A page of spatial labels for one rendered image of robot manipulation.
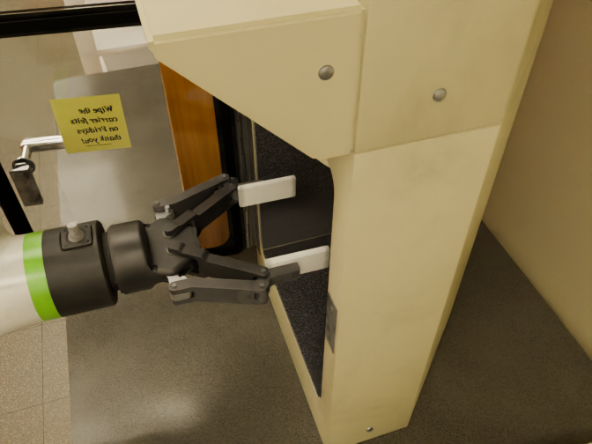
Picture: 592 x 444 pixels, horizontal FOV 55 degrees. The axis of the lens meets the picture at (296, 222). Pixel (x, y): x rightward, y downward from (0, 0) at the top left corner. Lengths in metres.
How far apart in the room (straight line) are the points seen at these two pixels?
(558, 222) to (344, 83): 0.64
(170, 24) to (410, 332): 0.38
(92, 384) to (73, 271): 0.29
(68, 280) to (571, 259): 0.69
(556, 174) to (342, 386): 0.47
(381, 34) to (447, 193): 0.16
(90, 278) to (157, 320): 0.31
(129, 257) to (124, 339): 0.30
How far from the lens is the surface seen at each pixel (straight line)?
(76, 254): 0.59
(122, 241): 0.60
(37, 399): 2.01
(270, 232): 0.82
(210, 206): 0.65
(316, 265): 0.61
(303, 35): 0.31
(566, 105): 0.87
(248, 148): 0.75
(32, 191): 0.76
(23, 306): 0.61
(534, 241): 0.99
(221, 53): 0.30
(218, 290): 0.57
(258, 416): 0.78
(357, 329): 0.53
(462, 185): 0.44
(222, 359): 0.83
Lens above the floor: 1.64
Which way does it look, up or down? 45 degrees down
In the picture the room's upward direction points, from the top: straight up
